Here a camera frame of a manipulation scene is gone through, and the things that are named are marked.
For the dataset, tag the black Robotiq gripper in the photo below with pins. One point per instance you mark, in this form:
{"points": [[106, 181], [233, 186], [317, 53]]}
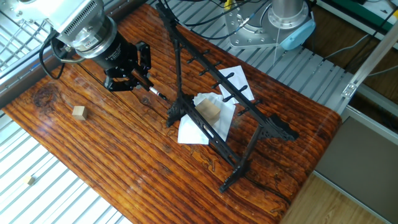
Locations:
{"points": [[118, 54]]}

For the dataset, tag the thin metal utensil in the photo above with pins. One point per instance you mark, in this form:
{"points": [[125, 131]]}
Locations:
{"points": [[154, 91]]}

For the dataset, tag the black ornate pen rack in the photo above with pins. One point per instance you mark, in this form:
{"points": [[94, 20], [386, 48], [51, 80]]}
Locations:
{"points": [[276, 129]]}

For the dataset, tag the small wooden cube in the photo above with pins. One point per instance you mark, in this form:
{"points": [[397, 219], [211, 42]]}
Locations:
{"points": [[29, 180], [79, 113]]}

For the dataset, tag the large wooden block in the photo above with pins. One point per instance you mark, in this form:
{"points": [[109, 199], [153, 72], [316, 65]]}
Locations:
{"points": [[207, 111]]}

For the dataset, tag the wood grain table mat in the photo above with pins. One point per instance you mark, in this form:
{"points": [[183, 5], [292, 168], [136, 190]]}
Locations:
{"points": [[124, 155]]}

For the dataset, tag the single white paper sheet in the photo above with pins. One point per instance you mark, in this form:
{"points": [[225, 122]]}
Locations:
{"points": [[237, 79]]}

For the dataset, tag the thin white zip tie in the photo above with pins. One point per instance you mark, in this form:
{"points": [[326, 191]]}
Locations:
{"points": [[276, 46]]}

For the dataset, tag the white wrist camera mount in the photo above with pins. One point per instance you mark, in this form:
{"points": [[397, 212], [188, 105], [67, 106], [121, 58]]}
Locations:
{"points": [[62, 12]]}

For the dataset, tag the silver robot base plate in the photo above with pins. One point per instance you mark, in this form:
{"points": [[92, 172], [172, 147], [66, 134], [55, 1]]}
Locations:
{"points": [[248, 34]]}

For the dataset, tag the aluminium profile post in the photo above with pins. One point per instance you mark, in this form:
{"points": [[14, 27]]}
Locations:
{"points": [[370, 59]]}

